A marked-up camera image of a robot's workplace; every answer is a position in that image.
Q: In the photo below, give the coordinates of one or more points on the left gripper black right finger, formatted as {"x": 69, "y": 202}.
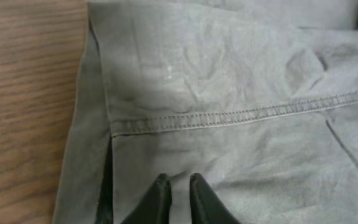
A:
{"x": 206, "y": 207}

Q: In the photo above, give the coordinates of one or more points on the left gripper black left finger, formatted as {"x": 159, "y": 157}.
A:
{"x": 154, "y": 208}

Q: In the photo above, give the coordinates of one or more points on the grey shorts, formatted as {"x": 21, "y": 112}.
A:
{"x": 259, "y": 97}

